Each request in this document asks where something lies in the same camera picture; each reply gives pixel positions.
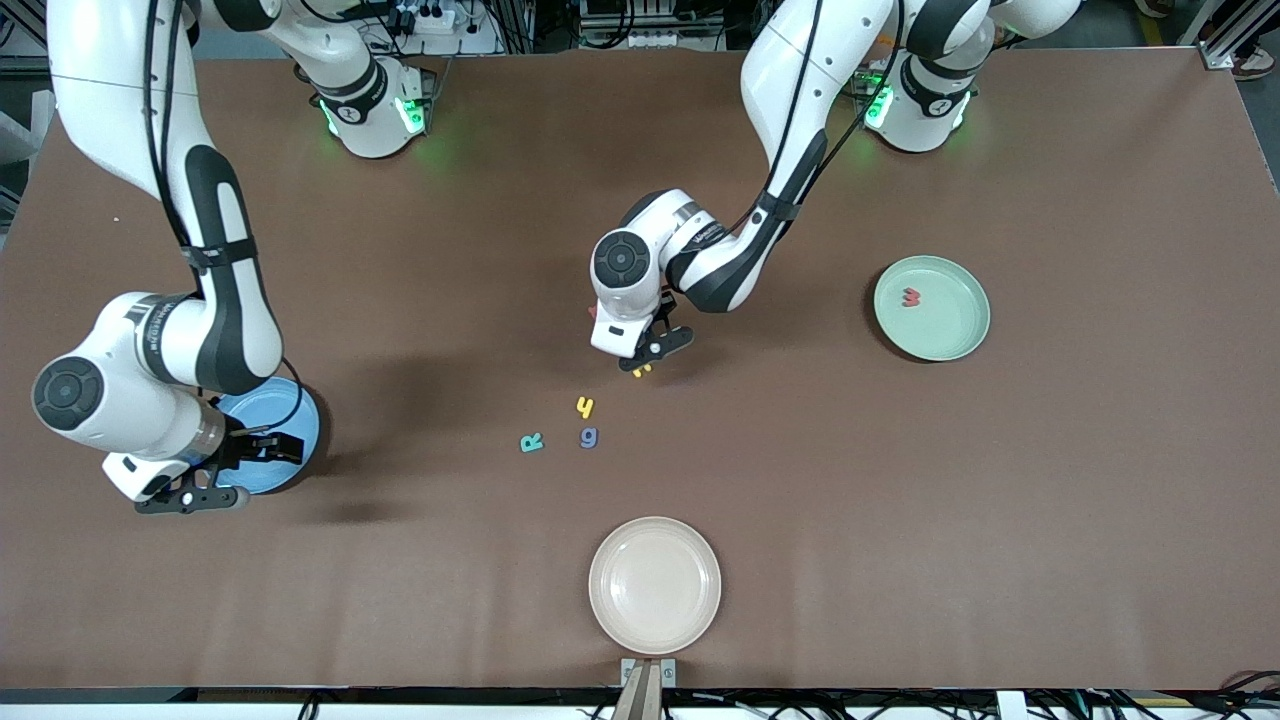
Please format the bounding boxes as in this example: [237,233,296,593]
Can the blue plate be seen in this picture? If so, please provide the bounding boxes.
[212,377,323,496]

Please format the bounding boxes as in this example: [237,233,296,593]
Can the beige plate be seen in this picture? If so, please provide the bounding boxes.
[588,516,722,656]

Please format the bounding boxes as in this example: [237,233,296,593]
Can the green plate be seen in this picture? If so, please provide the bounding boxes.
[873,255,992,362]

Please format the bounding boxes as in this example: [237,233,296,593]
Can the grey equipment rack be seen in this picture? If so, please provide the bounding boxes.
[575,0,726,51]

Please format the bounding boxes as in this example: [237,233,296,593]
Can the white power strip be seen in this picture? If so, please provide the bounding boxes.
[385,0,501,56]

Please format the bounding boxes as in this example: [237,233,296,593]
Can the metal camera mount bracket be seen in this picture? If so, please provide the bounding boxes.
[620,658,678,720]

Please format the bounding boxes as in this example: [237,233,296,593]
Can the aluminium frame post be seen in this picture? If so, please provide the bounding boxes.
[0,0,51,83]
[1198,0,1280,71]

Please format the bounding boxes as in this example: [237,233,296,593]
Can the black cables under table edge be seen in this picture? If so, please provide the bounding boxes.
[1040,668,1280,720]

